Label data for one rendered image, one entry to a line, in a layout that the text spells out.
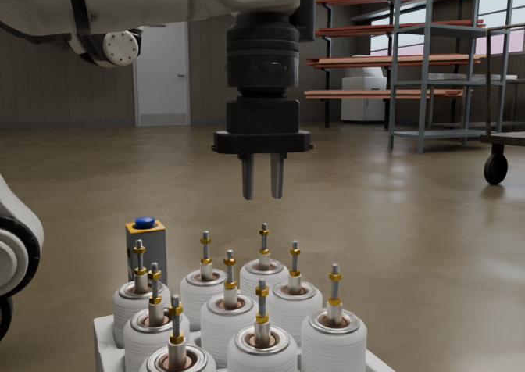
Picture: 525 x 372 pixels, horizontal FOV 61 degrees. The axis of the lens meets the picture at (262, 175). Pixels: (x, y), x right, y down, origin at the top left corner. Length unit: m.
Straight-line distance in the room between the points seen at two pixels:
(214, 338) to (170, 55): 9.05
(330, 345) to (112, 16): 0.49
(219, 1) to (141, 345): 0.46
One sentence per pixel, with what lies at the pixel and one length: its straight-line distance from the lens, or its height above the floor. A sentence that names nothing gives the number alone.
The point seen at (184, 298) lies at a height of 0.23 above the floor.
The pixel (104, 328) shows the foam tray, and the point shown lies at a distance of 0.87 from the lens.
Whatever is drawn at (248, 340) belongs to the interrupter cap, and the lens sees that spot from 0.65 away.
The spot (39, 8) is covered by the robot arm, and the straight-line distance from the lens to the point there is 0.49.
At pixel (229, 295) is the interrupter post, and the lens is 0.73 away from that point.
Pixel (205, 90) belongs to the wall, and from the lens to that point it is 9.82.
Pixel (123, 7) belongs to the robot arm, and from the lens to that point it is 0.50.
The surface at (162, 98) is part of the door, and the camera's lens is 9.55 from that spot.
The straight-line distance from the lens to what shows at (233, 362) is 0.63.
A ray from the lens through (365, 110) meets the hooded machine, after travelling 9.83.
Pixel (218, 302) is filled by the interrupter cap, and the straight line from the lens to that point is 0.75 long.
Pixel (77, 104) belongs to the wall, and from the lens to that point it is 9.44.
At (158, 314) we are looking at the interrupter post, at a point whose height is 0.27.
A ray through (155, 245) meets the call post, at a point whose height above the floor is 0.28.
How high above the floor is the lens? 0.58
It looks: 10 degrees down
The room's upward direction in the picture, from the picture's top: straight up
